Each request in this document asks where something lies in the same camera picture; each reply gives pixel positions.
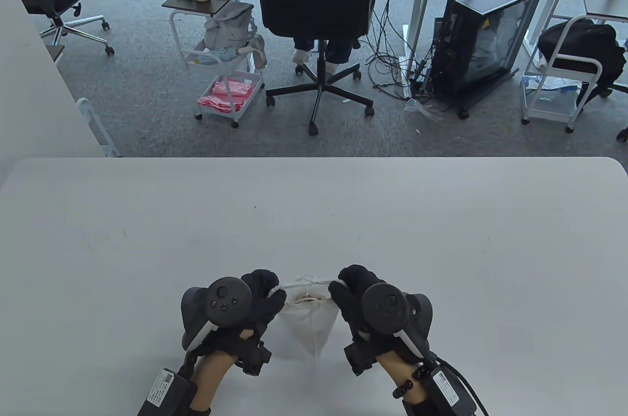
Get white cable duct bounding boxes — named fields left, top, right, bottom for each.
left=398, top=24, right=414, bottom=100

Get person's left hand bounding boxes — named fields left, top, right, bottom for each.
left=193, top=269, right=288, bottom=356

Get black bag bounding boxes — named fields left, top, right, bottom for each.
left=537, top=19, right=628, bottom=107

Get black forearm strap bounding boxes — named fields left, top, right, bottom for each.
left=402, top=396, right=442, bottom=416

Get black computer tower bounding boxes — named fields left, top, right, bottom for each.
left=431, top=0, right=546, bottom=120

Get person's right hand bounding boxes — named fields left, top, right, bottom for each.
left=329, top=265, right=394, bottom=351

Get pink folded cloth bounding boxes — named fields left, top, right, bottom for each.
left=198, top=80, right=255, bottom=114

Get dark bead bracelet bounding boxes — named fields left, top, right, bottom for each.
left=392, top=366, right=428, bottom=400

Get black cable tangle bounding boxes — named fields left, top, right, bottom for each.
left=366, top=0, right=435, bottom=99

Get white rolling cart dark top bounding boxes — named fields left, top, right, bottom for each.
left=162, top=0, right=268, bottom=129

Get person's left forearm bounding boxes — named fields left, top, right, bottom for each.
left=189, top=351, right=237, bottom=416

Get black sensor cable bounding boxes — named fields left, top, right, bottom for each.
left=434, top=357, right=491, bottom=416

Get light blue packet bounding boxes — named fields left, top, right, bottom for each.
left=193, top=46, right=237, bottom=67

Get black tracking controller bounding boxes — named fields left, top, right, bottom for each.
left=181, top=277, right=253, bottom=351
left=362, top=283, right=434, bottom=364

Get black labelled sensor box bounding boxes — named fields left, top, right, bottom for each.
left=136, top=368, right=197, bottom=416
left=423, top=366, right=477, bottom=415

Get white metal rack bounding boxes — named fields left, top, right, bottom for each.
left=76, top=98, right=122, bottom=157

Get clear plastic wrap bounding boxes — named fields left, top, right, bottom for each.
left=404, top=96, right=445, bottom=123

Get person's right forearm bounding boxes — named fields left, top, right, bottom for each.
left=375, top=350, right=442, bottom=416

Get grey backpack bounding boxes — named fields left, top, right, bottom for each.
left=204, top=0, right=268, bottom=69

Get white partition panel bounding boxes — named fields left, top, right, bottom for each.
left=0, top=0, right=107, bottom=179

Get white metal cart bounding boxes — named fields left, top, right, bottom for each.
left=521, top=14, right=605, bottom=134

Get white drawstring bag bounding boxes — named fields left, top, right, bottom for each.
left=272, top=275, right=340, bottom=361

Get clear plastic bags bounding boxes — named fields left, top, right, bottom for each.
left=522, top=74, right=583, bottom=110

